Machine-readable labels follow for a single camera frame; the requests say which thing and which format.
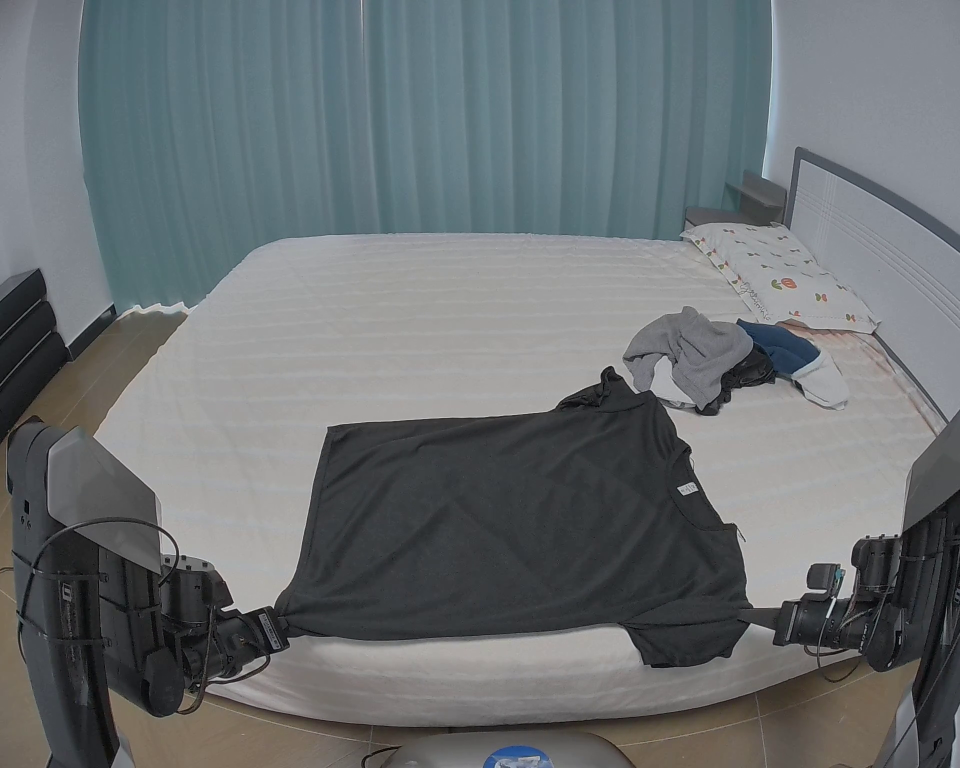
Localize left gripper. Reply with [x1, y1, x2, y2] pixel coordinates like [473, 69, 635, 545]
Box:
[206, 604, 291, 680]

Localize dark blue garment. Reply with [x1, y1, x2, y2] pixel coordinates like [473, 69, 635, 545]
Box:
[735, 318, 819, 376]

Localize grey bedside table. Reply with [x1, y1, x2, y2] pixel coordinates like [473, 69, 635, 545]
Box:
[684, 168, 787, 228]

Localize black T-shirt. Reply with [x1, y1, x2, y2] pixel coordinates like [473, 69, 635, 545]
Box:
[273, 366, 753, 670]

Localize black garment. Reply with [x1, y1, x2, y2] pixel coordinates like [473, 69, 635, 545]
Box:
[697, 348, 777, 417]

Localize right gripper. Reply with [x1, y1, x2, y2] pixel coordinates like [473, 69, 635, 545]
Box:
[774, 600, 837, 648]

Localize white printed pillow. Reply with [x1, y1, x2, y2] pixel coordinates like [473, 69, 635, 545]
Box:
[681, 222, 882, 335]

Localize blue-green curtain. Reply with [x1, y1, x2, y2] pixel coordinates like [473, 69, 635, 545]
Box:
[78, 0, 774, 315]

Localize black chest of drawers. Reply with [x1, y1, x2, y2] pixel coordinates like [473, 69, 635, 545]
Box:
[0, 268, 67, 444]

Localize white knit garment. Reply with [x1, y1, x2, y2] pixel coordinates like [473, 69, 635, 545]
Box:
[791, 352, 850, 411]

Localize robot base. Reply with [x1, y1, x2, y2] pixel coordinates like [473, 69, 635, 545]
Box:
[386, 733, 639, 768]

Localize bed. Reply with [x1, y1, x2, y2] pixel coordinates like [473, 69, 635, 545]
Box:
[93, 146, 960, 729]

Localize grey knit garment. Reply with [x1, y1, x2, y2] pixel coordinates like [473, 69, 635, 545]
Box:
[622, 306, 755, 412]

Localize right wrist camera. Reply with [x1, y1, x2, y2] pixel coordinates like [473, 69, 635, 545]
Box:
[804, 562, 846, 603]

